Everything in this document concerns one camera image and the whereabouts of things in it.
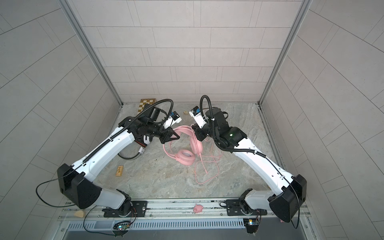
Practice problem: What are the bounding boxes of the black corrugated hose left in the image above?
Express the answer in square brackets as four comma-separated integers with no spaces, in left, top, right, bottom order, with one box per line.
[81,98,175,164]

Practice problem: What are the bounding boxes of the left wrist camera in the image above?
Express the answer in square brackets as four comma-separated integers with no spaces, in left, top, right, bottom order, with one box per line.
[163,111,182,129]

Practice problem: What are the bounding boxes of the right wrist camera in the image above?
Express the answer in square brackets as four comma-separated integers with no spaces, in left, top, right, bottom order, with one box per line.
[189,106,207,129]

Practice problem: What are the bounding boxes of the pink pig toy centre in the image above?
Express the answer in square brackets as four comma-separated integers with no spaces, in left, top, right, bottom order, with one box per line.
[193,204,204,214]

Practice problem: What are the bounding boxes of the circuit board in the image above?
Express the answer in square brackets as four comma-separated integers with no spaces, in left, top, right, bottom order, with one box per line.
[243,219,260,235]
[113,221,131,231]

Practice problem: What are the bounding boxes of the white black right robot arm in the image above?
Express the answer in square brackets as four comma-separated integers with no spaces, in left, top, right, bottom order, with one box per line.
[189,107,307,223]

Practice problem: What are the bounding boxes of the left metal corner post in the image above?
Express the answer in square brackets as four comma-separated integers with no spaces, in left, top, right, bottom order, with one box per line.
[58,0,123,107]

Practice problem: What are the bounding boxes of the right metal corner post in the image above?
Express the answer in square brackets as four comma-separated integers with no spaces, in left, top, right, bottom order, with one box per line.
[259,0,312,106]

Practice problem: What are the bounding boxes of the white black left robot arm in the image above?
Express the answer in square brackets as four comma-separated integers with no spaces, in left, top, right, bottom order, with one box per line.
[57,112,182,216]

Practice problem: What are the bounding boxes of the right circuit board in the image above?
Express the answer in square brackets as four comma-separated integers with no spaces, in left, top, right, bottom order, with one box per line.
[243,219,260,235]

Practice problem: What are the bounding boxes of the left circuit board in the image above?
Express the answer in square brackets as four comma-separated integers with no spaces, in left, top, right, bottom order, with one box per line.
[113,221,131,231]

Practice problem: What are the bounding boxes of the black corrugated hose right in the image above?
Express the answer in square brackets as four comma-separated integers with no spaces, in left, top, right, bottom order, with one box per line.
[199,95,268,158]

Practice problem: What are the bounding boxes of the wooden domino block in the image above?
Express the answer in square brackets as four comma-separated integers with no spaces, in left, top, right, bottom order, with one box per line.
[116,166,124,177]

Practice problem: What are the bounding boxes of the wooden chess board box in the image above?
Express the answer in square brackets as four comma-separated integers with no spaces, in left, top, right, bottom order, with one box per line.
[138,99,156,114]

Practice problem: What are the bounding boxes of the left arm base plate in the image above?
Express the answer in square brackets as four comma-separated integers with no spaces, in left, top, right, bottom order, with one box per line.
[102,200,148,218]

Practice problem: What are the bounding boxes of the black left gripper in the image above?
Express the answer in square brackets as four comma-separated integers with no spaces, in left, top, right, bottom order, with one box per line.
[146,122,182,145]

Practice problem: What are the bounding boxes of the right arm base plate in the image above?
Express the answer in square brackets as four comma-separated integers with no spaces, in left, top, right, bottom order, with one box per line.
[220,200,268,216]

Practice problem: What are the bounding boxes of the black corrugated hose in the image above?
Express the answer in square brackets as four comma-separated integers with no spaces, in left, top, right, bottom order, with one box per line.
[81,98,175,164]
[199,95,268,158]

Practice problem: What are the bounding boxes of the white black headphones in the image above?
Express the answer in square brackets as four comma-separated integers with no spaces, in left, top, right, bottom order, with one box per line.
[118,135,153,161]

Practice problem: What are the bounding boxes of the tan object on rail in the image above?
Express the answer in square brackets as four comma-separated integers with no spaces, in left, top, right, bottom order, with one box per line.
[74,210,86,218]

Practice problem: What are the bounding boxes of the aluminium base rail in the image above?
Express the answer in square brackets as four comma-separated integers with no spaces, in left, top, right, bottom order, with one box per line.
[58,196,310,221]

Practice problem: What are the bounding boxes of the pink headphones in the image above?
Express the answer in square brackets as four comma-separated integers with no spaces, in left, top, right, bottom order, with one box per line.
[162,125,204,166]

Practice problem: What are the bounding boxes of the metal corner post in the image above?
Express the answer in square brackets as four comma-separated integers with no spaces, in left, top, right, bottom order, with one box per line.
[58,0,123,107]
[259,0,312,106]

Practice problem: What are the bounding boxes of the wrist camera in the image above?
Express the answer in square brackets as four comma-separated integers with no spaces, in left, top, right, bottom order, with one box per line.
[163,111,182,129]
[189,106,207,129]

